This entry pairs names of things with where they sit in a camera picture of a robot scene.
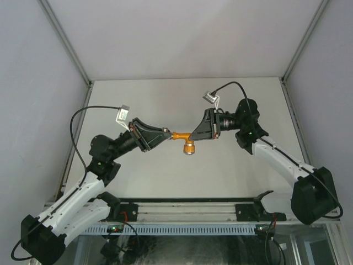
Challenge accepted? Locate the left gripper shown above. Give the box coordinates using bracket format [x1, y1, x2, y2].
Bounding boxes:
[109, 118, 170, 161]

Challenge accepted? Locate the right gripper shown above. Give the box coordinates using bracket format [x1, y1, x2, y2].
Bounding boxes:
[188, 108, 244, 140]

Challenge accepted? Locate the grey metal tee fitting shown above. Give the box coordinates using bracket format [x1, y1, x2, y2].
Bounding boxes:
[162, 128, 173, 140]

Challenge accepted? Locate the orange water faucet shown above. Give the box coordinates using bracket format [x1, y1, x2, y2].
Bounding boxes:
[172, 132, 195, 155]

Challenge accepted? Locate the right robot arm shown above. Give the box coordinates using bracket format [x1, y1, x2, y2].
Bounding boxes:
[189, 99, 341, 225]

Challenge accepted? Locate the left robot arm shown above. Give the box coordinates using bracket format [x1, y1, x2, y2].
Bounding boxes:
[19, 118, 173, 264]

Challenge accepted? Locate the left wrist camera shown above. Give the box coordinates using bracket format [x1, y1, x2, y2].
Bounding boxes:
[115, 105, 130, 130]

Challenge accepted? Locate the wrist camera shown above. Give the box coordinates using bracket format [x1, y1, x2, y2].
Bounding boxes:
[203, 91, 220, 110]
[115, 105, 130, 130]

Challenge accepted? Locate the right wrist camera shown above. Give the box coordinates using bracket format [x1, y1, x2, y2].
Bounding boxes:
[203, 91, 220, 110]

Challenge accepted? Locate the right camera cable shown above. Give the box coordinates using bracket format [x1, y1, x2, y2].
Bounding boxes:
[213, 81, 261, 139]

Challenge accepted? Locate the camera cable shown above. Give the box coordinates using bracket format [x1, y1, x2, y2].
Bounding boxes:
[70, 106, 122, 188]
[213, 81, 261, 139]

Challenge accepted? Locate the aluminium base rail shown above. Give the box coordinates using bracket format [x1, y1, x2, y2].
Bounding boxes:
[45, 200, 340, 225]

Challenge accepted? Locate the left camera cable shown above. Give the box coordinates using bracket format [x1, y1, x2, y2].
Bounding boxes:
[70, 106, 122, 188]

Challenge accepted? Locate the perforated cable tray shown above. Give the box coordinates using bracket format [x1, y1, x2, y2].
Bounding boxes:
[82, 224, 256, 236]

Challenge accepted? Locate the left aluminium frame post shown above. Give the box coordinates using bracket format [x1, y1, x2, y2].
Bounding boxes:
[37, 0, 93, 194]

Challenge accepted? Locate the aluminium frame post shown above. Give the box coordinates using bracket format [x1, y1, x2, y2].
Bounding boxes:
[37, 0, 93, 194]
[279, 0, 331, 164]

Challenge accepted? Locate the right aluminium frame post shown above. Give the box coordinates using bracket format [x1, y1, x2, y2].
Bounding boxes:
[279, 0, 331, 164]

